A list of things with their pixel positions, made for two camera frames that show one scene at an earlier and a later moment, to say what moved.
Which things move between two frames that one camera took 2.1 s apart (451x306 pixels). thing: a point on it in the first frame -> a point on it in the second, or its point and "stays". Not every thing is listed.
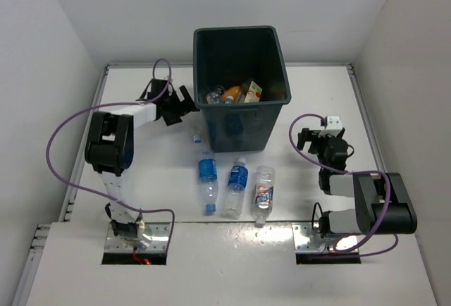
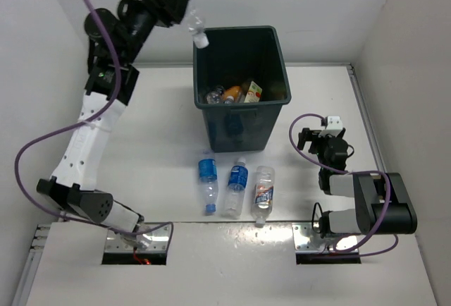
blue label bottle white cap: [234, 199] stays
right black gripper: [306, 135] stays
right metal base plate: [306, 240] stays
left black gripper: [184, 106] -> [168, 5]
